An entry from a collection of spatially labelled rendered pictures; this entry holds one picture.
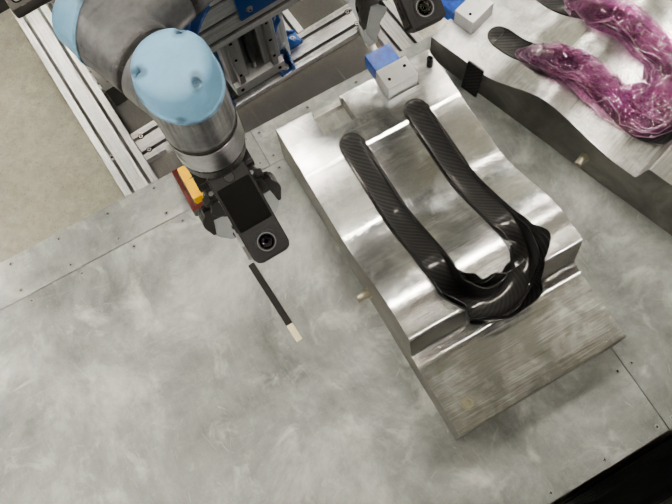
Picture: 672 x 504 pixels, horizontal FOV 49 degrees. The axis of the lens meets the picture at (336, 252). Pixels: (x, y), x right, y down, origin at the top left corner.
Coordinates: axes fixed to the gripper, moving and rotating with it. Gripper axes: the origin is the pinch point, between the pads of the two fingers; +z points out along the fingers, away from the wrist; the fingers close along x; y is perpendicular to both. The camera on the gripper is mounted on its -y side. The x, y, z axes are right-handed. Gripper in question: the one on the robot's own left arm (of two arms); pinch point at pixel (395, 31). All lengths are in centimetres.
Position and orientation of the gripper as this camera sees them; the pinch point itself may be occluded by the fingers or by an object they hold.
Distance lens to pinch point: 101.7
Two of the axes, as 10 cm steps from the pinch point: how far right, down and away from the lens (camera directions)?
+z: 0.7, 3.3, 9.4
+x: -8.7, 4.8, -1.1
